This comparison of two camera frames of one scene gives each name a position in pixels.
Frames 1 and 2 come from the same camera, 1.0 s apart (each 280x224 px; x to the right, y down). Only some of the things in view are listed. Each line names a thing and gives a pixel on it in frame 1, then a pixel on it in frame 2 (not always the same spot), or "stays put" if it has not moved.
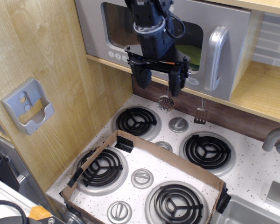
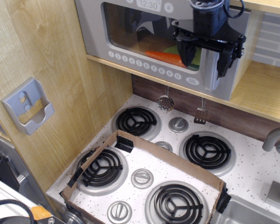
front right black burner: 177,202 stays put
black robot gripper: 156,27 to 210,26
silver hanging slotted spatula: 201,114 stays put
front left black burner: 105,173 stays put
